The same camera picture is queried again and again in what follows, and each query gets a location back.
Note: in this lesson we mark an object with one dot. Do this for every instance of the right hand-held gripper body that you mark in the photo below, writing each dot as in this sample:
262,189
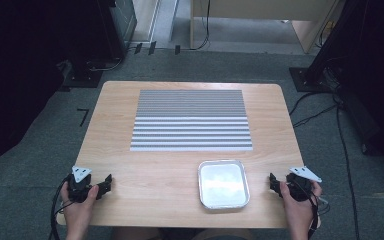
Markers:
300,188

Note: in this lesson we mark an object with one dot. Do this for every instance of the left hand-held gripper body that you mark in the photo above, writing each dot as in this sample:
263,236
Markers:
77,191

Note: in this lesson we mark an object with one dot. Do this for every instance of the silver metal tray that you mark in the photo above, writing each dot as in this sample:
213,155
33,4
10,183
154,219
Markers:
223,185

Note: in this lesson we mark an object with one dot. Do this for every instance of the person's left hand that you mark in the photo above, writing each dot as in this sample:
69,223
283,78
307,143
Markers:
78,213

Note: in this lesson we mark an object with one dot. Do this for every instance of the person's right hand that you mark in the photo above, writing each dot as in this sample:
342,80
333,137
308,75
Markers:
300,211

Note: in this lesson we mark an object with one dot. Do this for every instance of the grey striped placemat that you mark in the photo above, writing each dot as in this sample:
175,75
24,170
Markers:
191,110

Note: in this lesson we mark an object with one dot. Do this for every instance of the black stand base with pole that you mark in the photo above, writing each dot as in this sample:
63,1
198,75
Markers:
313,78

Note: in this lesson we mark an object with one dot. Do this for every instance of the dark curtain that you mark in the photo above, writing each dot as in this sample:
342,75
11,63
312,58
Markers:
16,83

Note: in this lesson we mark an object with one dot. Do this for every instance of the dark equipment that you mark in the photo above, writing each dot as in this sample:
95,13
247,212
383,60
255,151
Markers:
376,83

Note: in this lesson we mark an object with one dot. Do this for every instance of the dark glass cabinet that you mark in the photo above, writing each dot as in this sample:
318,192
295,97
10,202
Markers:
123,20

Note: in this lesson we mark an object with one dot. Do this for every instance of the light wooden desk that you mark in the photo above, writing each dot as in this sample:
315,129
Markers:
263,8

